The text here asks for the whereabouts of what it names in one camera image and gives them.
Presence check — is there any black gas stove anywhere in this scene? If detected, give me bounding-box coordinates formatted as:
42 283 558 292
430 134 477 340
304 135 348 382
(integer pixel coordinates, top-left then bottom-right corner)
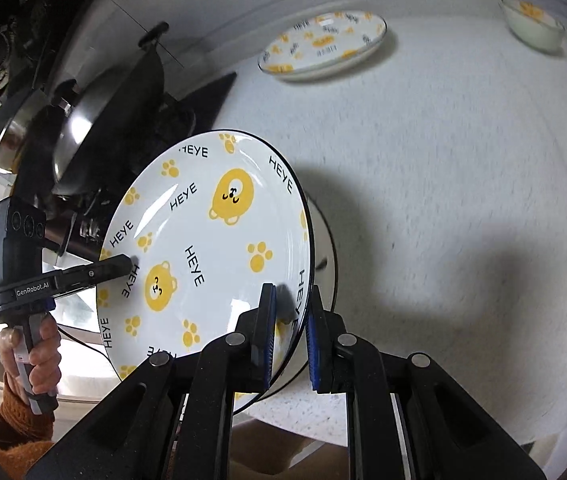
44 71 238 271

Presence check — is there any person's left hand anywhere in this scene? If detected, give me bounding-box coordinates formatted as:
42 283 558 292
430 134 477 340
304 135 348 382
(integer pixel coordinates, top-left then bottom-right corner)
0 317 63 397

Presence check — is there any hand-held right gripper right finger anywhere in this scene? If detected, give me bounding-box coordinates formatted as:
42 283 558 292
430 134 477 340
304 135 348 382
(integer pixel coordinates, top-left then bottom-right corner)
306 285 547 480

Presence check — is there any person's left forearm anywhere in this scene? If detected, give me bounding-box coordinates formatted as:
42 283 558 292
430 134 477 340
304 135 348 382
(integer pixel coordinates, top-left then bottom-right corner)
0 374 60 480

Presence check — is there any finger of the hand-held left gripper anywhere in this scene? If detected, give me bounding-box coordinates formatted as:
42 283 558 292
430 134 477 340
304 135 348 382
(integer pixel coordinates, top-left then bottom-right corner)
54 254 134 295

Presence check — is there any white bowl with yellow print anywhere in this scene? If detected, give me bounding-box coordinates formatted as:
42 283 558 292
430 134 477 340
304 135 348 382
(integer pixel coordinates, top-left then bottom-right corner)
498 0 565 53

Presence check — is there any steel wok lid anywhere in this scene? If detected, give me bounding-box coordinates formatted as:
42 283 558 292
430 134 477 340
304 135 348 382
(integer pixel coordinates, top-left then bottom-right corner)
52 21 170 197

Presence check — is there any yellow bear print plate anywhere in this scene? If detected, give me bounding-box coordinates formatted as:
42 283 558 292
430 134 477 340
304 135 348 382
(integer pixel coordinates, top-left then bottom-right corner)
234 197 339 416
96 130 314 413
258 10 388 82

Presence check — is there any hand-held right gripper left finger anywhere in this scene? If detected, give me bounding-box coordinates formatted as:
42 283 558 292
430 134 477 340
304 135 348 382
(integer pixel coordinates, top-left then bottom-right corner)
26 284 284 480

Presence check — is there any steel basin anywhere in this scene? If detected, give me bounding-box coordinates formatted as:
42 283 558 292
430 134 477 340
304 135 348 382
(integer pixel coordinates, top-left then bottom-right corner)
0 87 64 176

